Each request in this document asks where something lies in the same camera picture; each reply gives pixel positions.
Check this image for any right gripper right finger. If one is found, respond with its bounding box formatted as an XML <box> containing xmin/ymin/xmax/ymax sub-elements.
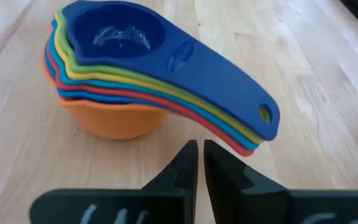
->
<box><xmin>203</xmin><ymin>139</ymin><xmax>358</xmax><ymax>224</ymax></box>

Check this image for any large orange measuring cup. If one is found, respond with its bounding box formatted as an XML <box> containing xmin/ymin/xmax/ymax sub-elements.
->
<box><xmin>40</xmin><ymin>24</ymin><xmax>171</xmax><ymax>141</ymax></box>

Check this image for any yellow measuring cup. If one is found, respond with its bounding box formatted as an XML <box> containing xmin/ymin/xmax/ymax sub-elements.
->
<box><xmin>52</xmin><ymin>21</ymin><xmax>262</xmax><ymax>146</ymax></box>

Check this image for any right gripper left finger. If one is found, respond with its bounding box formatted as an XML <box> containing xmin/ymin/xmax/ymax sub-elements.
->
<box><xmin>29</xmin><ymin>139</ymin><xmax>199</xmax><ymax>224</ymax></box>

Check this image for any small navy measuring cup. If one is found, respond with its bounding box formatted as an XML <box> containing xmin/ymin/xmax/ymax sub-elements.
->
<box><xmin>61</xmin><ymin>0</ymin><xmax>281</xmax><ymax>142</ymax></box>

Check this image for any red measuring cup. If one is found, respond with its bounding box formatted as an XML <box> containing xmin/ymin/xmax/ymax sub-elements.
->
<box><xmin>45</xmin><ymin>43</ymin><xmax>256</xmax><ymax>157</ymax></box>

